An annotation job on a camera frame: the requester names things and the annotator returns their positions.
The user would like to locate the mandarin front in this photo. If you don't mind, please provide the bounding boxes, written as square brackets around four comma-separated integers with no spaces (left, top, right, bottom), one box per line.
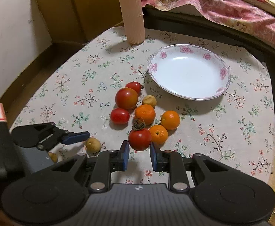
[149,125,169,147]

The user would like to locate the stemmed red tomato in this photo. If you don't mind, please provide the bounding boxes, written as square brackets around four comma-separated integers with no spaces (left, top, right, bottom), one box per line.
[128,118,152,152]

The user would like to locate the white floral plate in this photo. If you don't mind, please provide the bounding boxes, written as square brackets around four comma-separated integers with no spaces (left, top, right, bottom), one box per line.
[148,44,231,101]

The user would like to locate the brown longan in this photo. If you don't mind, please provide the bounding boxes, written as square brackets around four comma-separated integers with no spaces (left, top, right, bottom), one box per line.
[48,152,58,163]
[142,95,157,108]
[85,137,102,153]

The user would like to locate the wooden cabinet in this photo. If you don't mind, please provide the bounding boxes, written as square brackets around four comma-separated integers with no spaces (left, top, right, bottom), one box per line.
[36,0,122,44]

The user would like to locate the pink ribbed cylinder container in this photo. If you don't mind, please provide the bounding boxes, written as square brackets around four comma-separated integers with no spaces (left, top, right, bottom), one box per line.
[119,0,146,44]

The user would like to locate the large red tomato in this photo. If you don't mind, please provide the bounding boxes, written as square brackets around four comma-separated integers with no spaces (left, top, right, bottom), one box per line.
[115,87,138,110]

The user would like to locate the small tomato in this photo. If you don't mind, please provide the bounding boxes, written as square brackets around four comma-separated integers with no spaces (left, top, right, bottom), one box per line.
[125,82,142,94]
[110,108,130,124]

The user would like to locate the floral tablecloth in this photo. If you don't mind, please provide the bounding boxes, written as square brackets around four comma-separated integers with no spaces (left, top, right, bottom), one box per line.
[13,27,275,182]

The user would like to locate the large textured mandarin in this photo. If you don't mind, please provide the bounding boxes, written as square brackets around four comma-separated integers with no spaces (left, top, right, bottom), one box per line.
[134,104,156,125]

